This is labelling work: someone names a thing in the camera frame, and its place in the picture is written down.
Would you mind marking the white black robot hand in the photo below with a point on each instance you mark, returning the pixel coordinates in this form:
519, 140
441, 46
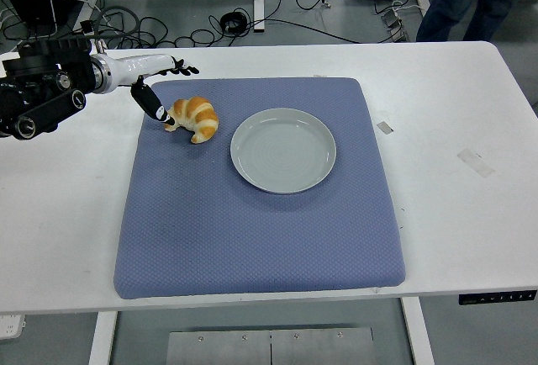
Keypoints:
138, 66

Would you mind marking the golden croissant bread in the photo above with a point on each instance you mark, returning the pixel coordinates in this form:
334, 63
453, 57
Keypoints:
202, 117

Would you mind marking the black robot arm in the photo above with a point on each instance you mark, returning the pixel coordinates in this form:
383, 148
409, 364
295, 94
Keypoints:
38, 87

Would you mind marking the round grey plate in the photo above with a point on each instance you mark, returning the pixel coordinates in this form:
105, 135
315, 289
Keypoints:
283, 150

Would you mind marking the grey metal plate with screws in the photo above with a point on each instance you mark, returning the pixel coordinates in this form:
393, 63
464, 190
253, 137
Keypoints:
269, 346

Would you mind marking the blue quilted mat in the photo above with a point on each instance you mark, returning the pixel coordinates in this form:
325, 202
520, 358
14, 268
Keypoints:
252, 234

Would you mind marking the small grey tape strip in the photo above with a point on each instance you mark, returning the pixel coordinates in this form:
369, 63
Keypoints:
385, 127

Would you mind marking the grey foot pedal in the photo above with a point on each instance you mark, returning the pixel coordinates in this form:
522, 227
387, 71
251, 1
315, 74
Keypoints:
396, 24

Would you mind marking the white table leg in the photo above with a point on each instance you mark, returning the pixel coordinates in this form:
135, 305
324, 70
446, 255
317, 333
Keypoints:
418, 335
103, 340

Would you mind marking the white power strip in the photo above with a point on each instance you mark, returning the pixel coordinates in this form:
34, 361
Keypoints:
12, 327

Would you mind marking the large clear tape strip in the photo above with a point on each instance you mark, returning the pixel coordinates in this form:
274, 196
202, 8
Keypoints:
475, 163

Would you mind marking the black table control panel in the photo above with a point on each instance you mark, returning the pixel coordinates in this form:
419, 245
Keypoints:
497, 298

